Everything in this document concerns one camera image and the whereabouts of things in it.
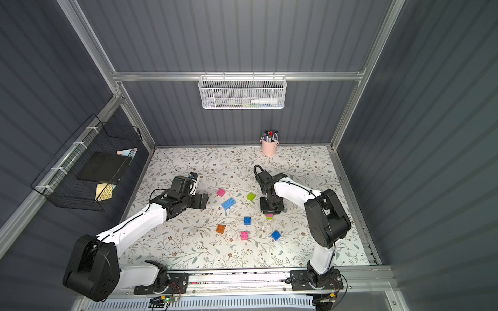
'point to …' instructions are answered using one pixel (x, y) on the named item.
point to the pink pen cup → (269, 148)
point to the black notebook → (102, 166)
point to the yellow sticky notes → (104, 191)
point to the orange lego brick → (220, 229)
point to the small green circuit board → (160, 301)
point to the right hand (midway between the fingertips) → (268, 214)
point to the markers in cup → (270, 135)
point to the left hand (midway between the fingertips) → (200, 197)
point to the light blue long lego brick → (228, 203)
